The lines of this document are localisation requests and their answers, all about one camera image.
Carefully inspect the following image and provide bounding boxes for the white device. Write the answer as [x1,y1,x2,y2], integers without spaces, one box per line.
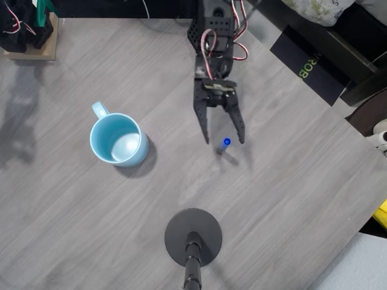
[366,118,387,156]

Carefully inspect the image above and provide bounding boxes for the light grey cushion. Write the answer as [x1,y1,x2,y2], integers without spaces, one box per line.
[304,231,387,290]

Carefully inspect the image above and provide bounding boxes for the black leader arm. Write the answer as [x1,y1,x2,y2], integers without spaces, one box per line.
[0,0,55,53]

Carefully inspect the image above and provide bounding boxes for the yellow object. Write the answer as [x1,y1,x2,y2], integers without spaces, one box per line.
[372,199,387,232]

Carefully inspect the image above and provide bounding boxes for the dark round chair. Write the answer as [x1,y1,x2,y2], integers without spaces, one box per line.
[344,88,387,137]

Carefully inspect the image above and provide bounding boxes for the light blue ceramic mug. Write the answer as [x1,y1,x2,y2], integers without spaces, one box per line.
[89,101,150,169]

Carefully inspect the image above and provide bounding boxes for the black round-base camera stand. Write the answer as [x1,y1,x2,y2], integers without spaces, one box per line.
[164,208,223,290]

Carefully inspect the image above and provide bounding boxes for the blue marker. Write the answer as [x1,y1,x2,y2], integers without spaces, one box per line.
[216,137,233,156]

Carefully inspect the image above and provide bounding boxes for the dark wooden furniture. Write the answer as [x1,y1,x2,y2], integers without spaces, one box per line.
[246,0,387,107]

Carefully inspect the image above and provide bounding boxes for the green clamp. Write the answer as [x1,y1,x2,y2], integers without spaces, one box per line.
[32,0,60,28]

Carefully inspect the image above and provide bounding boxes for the wooden base board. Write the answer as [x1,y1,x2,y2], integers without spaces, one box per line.
[3,11,59,62]

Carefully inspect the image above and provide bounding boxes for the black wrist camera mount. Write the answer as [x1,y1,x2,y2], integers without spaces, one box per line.
[201,78,238,92]

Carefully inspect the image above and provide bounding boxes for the black box with green lettering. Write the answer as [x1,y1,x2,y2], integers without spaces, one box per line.
[269,24,352,107]

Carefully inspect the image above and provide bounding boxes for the red white servo cable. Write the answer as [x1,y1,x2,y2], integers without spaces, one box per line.
[230,0,250,62]
[200,28,219,80]

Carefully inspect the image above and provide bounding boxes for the floral patterned pillow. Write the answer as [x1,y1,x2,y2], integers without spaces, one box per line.
[281,0,358,28]

